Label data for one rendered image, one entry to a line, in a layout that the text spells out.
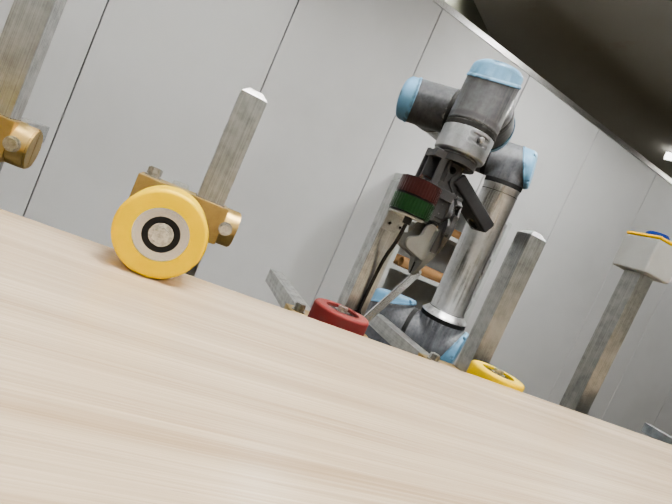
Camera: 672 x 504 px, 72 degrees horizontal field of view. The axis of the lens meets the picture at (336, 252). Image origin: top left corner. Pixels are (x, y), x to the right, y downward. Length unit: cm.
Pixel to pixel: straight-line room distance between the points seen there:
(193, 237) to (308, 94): 306
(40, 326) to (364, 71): 343
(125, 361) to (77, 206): 305
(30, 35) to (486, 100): 62
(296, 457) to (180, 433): 6
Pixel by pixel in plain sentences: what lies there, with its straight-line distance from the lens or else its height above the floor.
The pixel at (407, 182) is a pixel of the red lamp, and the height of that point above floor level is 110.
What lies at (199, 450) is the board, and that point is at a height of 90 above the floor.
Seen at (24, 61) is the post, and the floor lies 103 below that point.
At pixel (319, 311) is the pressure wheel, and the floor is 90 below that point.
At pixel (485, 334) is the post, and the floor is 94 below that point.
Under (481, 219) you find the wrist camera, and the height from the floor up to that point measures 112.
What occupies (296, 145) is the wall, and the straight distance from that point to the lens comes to 341.
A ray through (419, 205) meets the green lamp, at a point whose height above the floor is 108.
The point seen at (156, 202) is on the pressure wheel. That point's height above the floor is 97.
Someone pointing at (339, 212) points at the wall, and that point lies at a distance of 356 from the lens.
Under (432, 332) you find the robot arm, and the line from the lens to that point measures 149.
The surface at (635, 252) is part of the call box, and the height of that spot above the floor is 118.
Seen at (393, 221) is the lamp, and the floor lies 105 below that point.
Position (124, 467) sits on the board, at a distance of 20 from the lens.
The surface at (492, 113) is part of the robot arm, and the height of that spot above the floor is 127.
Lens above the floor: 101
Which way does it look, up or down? 4 degrees down
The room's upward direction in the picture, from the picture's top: 24 degrees clockwise
